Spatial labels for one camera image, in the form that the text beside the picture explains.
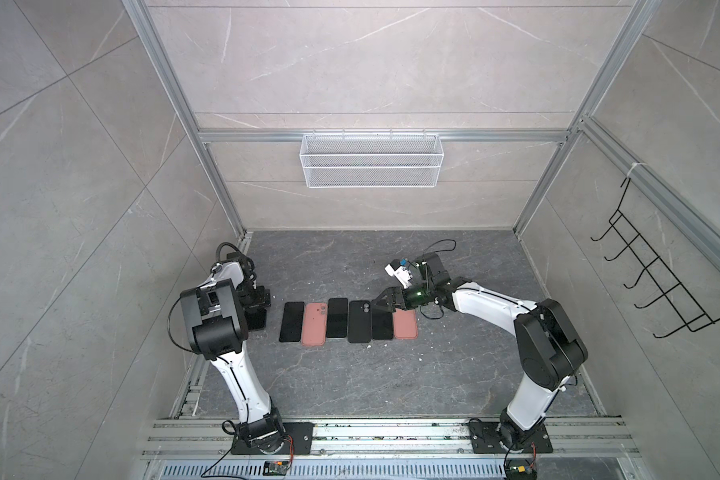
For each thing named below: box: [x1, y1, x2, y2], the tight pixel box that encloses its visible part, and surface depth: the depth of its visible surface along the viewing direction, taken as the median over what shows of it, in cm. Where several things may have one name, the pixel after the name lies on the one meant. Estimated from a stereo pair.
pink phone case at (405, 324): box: [393, 308, 418, 340], surface depth 95 cm
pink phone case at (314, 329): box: [301, 302, 328, 346], surface depth 95 cm
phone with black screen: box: [279, 301, 305, 343], surface depth 97 cm
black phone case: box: [348, 300, 371, 344], surface depth 95 cm
